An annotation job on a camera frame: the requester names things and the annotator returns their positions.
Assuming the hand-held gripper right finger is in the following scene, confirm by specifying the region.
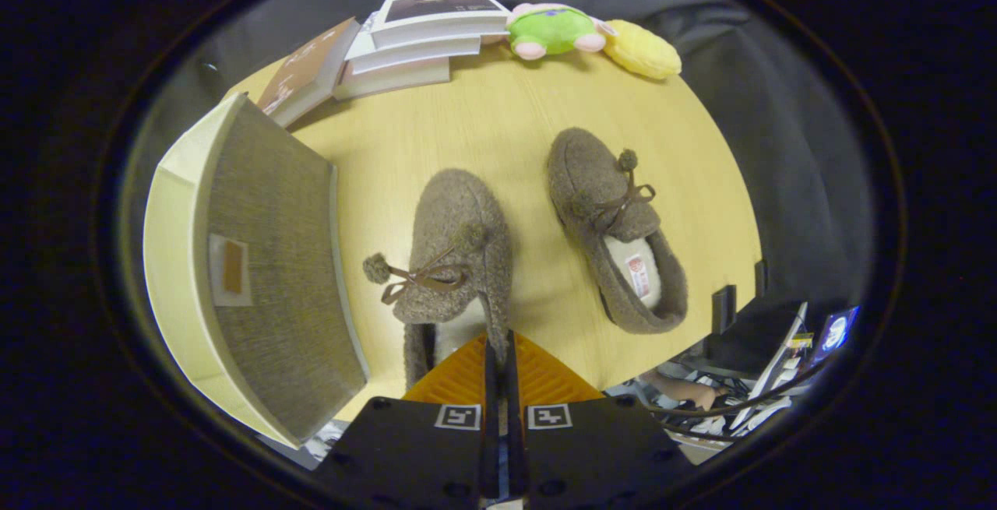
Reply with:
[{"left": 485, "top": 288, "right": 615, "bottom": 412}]
[{"left": 508, "top": 329, "right": 698, "bottom": 510}]

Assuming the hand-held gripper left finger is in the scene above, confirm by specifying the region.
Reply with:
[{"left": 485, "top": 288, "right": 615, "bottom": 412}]
[{"left": 312, "top": 331, "right": 499, "bottom": 510}]

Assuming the brown fuzzy slipper shoe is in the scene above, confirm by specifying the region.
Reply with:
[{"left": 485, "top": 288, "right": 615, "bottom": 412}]
[
  {"left": 545, "top": 127, "right": 690, "bottom": 336},
  {"left": 362, "top": 167, "right": 515, "bottom": 390}
]

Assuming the grey fabric storage box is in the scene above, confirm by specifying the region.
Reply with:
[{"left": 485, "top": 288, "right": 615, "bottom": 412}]
[{"left": 143, "top": 92, "right": 371, "bottom": 448}]

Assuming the blue lit screen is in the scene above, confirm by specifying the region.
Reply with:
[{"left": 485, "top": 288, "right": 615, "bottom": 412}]
[{"left": 810, "top": 306, "right": 860, "bottom": 367}]

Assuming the pale thick book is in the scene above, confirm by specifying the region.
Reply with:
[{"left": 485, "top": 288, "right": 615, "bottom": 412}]
[{"left": 333, "top": 55, "right": 453, "bottom": 100}]

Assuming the black backdrop cloth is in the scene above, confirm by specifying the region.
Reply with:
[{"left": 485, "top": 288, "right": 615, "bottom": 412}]
[{"left": 132, "top": 0, "right": 873, "bottom": 363}]

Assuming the plain white book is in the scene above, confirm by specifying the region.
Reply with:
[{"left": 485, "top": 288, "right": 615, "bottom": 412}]
[{"left": 343, "top": 12, "right": 484, "bottom": 75}]

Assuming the yellow fluffy plush toy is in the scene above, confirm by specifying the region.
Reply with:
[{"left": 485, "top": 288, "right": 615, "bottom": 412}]
[{"left": 601, "top": 19, "right": 683, "bottom": 80}]

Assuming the green and pink plush toy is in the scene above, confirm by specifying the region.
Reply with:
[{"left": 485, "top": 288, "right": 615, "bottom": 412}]
[{"left": 505, "top": 2, "right": 608, "bottom": 61}]

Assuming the brown cover book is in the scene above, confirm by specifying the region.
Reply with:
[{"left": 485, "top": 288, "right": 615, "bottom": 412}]
[{"left": 257, "top": 16, "right": 363, "bottom": 129}]

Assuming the white book with portrait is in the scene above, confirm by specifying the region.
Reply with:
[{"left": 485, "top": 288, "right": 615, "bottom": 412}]
[{"left": 370, "top": 0, "right": 511, "bottom": 50}]

